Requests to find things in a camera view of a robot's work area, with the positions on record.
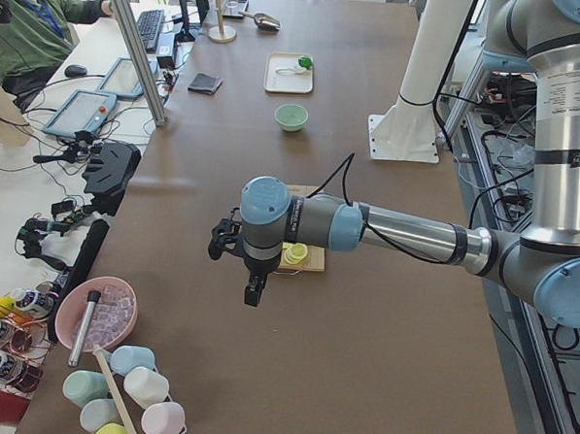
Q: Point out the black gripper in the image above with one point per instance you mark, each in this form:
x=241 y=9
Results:
x=257 y=268

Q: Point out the white ceramic spoon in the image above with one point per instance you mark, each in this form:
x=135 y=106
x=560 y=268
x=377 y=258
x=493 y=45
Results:
x=284 y=71

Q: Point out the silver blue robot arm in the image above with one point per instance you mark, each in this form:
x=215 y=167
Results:
x=540 y=265

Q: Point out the pink bowl of ice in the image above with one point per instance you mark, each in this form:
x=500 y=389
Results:
x=114 y=316

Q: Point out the green ceramic bowl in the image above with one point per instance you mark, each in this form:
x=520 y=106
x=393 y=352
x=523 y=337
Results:
x=291 y=118

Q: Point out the wooden cutting board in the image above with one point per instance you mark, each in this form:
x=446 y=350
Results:
x=313 y=263

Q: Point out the white cup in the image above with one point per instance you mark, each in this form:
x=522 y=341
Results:
x=146 y=387

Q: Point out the light blue cup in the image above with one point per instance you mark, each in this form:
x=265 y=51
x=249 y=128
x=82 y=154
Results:
x=125 y=358

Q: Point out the pink cup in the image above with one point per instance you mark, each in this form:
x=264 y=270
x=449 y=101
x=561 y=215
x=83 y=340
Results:
x=164 y=418

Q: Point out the metal cylinder muddler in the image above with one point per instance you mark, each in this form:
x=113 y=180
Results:
x=77 y=349

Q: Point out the black flat bar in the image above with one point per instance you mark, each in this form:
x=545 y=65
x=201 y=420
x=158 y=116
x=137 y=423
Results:
x=84 y=262

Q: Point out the black angular device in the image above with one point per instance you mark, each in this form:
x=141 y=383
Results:
x=110 y=167

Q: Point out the mint green cup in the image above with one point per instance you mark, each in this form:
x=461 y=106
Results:
x=81 y=387

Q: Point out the yellow cup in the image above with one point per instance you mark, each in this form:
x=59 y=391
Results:
x=112 y=428

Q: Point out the pale blue cup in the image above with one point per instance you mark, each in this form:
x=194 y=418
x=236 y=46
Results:
x=97 y=413

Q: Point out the sauce bottle black label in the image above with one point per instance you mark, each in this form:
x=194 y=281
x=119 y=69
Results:
x=34 y=303

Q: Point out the dark folded cloth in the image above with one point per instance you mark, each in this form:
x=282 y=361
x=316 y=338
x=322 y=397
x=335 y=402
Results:
x=205 y=84

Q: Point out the white serving tray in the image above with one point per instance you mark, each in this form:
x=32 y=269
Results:
x=299 y=84

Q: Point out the green round toy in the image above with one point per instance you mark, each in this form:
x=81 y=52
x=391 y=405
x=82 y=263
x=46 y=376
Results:
x=305 y=62

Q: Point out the near teach pendant tablet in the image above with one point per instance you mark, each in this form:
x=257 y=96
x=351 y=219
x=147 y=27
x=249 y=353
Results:
x=83 y=111

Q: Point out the teach pendant tablet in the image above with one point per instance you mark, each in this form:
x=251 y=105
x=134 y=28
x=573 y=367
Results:
x=122 y=80
x=83 y=111

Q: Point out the far teach pendant tablet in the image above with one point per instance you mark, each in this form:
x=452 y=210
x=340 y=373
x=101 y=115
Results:
x=122 y=80

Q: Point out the wooden cup tree stand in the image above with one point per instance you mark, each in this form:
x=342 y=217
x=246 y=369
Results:
x=222 y=33

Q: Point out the metal ice scoop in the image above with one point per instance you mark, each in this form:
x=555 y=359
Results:
x=263 y=21

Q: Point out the black computer mouse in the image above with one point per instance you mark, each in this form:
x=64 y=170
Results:
x=75 y=71

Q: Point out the black keyboard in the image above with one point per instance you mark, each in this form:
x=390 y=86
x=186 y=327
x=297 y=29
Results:
x=148 y=27

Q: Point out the black monitor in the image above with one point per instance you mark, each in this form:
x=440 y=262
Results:
x=185 y=30

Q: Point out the person in green jacket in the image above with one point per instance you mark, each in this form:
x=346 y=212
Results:
x=37 y=41

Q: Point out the aluminium frame post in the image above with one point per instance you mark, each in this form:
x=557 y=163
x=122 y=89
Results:
x=128 y=29

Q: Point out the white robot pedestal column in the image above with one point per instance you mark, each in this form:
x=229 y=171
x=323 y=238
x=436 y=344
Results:
x=407 y=131

